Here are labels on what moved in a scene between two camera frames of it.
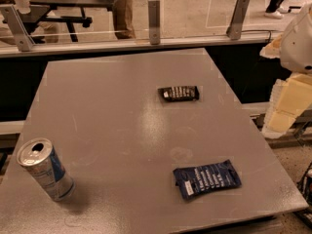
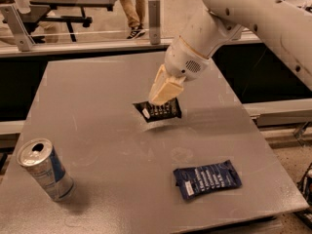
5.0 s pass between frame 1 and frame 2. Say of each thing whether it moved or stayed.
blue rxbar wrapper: stayed
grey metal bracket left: stayed
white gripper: moved
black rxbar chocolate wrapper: moved
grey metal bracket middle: stayed
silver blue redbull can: stayed
